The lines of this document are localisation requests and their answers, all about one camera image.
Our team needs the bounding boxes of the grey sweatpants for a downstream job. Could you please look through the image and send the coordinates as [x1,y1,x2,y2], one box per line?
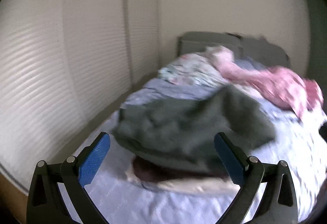
[113,86,277,174]

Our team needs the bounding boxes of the grey padded headboard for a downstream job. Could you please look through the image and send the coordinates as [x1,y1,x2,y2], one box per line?
[177,31,291,68]

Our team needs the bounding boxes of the floral pastel pillow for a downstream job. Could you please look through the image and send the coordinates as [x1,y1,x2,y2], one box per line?
[158,53,230,87]

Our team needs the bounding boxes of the maroon folded garment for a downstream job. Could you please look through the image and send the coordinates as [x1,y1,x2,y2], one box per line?
[131,156,229,183]

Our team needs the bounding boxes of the green curtain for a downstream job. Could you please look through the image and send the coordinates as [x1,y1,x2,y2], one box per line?
[293,0,327,81]

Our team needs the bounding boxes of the blue floral bedspread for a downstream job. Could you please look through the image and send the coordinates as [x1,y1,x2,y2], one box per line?
[82,54,326,223]

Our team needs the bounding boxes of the white louvered closet doors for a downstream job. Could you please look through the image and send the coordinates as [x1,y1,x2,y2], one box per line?
[1,0,160,194]

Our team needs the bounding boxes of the white folded garment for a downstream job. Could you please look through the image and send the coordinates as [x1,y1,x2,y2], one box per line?
[125,166,240,196]

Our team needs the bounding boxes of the pink crumpled blanket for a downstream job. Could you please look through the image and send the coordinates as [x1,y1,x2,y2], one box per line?
[206,45,324,119]

